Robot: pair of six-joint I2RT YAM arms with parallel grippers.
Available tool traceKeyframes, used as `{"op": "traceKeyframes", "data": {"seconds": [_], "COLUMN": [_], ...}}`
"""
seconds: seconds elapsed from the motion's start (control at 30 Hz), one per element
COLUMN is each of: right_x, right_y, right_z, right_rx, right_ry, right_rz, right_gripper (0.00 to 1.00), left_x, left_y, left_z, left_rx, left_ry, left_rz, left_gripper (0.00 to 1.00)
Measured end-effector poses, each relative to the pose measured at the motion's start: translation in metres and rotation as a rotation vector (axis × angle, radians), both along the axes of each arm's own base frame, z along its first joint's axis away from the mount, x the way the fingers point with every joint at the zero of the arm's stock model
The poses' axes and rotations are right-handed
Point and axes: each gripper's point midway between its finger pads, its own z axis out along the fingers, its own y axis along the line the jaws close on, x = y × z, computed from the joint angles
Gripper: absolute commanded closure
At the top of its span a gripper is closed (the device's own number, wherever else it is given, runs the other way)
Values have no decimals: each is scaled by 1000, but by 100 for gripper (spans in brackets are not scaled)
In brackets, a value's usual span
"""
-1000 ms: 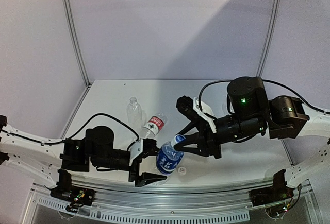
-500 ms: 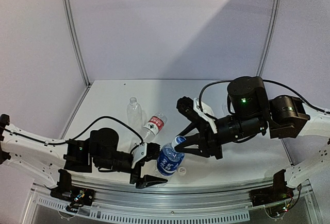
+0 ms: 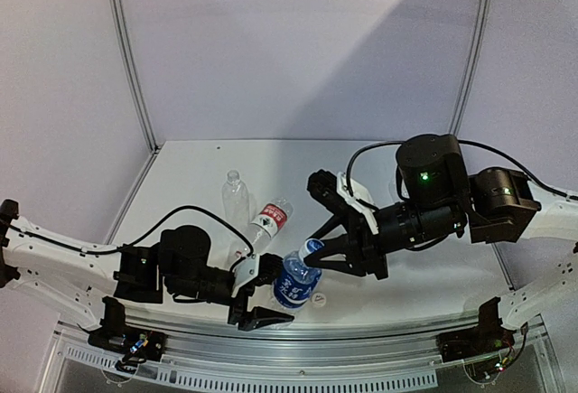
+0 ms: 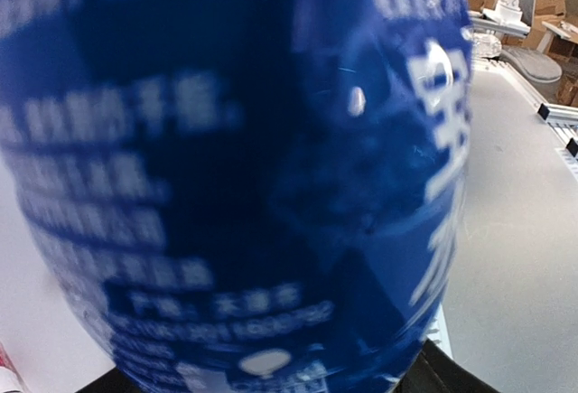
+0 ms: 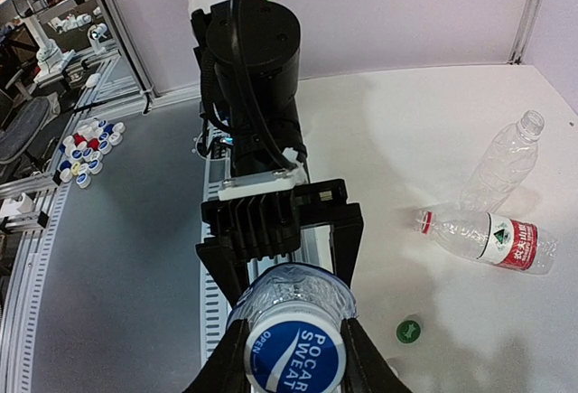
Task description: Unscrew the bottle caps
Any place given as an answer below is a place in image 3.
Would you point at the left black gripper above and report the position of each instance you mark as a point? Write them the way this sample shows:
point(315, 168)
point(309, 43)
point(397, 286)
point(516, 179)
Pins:
point(256, 318)

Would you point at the blue label water bottle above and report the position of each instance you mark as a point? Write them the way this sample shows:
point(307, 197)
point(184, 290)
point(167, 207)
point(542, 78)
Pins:
point(293, 288)

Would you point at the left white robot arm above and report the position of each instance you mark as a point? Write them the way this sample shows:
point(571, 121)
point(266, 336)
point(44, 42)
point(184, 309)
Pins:
point(70, 274)

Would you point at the clear bottle white cap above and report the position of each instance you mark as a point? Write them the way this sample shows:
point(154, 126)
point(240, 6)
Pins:
point(393, 190)

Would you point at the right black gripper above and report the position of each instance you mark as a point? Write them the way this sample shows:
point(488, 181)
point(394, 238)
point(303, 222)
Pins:
point(354, 246)

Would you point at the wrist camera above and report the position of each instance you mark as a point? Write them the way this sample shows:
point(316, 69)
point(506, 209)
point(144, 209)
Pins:
point(339, 196)
point(246, 269)

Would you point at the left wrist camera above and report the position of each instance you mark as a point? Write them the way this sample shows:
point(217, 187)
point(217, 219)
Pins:
point(246, 269)

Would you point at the red label water bottle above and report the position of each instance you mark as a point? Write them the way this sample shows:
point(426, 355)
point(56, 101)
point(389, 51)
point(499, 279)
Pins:
point(264, 227)

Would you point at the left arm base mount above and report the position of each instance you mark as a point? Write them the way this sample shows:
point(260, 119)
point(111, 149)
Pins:
point(135, 346)

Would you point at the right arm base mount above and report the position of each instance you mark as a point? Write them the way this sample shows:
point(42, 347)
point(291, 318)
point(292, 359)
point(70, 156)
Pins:
point(486, 349)

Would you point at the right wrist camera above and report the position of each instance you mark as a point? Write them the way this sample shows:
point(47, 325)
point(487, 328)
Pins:
point(339, 196)

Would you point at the blue bottle cap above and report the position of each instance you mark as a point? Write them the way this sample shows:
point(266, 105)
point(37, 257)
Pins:
point(310, 246)

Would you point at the left aluminium frame post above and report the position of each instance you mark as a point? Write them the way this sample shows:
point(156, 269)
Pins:
point(132, 77)

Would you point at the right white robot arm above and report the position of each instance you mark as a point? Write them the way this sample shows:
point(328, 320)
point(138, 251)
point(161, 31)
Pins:
point(437, 199)

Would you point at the right aluminium frame post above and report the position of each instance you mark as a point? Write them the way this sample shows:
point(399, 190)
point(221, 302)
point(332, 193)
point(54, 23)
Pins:
point(472, 60)

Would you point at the aluminium front rail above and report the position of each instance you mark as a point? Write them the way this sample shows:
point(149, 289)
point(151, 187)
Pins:
point(211, 356)

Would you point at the aluminium frame post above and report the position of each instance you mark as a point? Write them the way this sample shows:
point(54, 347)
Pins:
point(472, 60)
point(132, 77)

